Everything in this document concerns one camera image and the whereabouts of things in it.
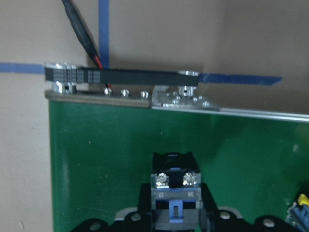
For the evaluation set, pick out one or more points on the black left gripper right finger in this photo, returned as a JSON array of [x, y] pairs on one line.
[[208, 210]]

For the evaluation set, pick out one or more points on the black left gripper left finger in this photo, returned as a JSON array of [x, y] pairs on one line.
[[145, 201]]

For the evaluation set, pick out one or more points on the yellow push button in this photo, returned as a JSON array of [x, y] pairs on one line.
[[176, 192], [298, 212]]

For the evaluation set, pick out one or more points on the green conveyor belt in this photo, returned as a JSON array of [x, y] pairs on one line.
[[140, 151]]

